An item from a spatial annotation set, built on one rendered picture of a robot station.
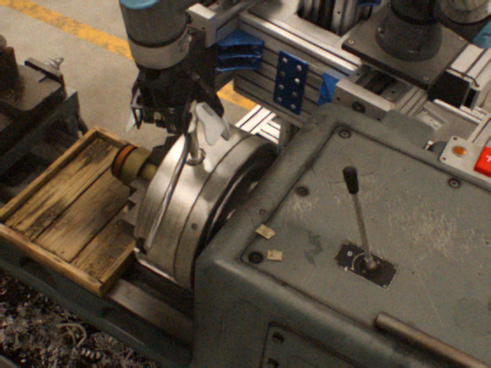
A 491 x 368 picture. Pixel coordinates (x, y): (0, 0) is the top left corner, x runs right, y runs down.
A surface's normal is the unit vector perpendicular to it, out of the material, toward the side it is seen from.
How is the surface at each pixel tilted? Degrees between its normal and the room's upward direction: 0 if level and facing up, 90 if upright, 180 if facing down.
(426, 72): 0
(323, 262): 0
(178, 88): 11
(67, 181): 0
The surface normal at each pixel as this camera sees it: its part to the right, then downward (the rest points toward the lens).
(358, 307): 0.08, -0.68
